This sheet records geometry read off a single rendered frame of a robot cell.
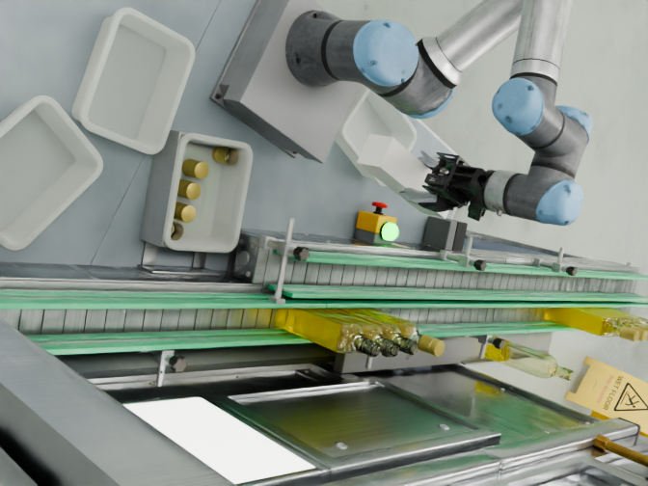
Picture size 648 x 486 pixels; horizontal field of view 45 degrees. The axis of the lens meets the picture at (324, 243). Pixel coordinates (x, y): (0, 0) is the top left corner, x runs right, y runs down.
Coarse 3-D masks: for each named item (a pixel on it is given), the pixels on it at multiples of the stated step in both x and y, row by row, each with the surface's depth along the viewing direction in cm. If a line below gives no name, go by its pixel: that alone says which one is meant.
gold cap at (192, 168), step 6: (186, 162) 152; (192, 162) 151; (198, 162) 150; (186, 168) 152; (192, 168) 150; (198, 168) 150; (204, 168) 151; (186, 174) 153; (192, 174) 151; (198, 174) 150; (204, 174) 152
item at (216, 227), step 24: (192, 144) 153; (216, 144) 150; (240, 144) 153; (216, 168) 158; (240, 168) 156; (216, 192) 160; (240, 192) 156; (168, 216) 145; (216, 216) 160; (240, 216) 156; (168, 240) 146; (192, 240) 154; (216, 240) 159
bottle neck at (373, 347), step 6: (360, 336) 150; (354, 342) 149; (360, 342) 148; (366, 342) 147; (372, 342) 146; (378, 342) 147; (354, 348) 149; (360, 348) 148; (366, 348) 146; (372, 348) 148; (378, 348) 147; (366, 354) 147; (372, 354) 146
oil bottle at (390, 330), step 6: (348, 312) 165; (354, 312) 165; (360, 312) 166; (366, 318) 161; (372, 318) 163; (378, 318) 164; (378, 324) 158; (384, 324) 159; (390, 324) 160; (384, 330) 157; (390, 330) 157; (396, 330) 158; (384, 336) 157; (390, 336) 157
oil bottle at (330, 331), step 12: (288, 312) 160; (300, 312) 158; (312, 312) 156; (324, 312) 158; (276, 324) 163; (288, 324) 160; (300, 324) 158; (312, 324) 155; (324, 324) 153; (336, 324) 151; (348, 324) 151; (300, 336) 158; (312, 336) 155; (324, 336) 153; (336, 336) 150; (348, 336) 149; (336, 348) 150; (348, 348) 149
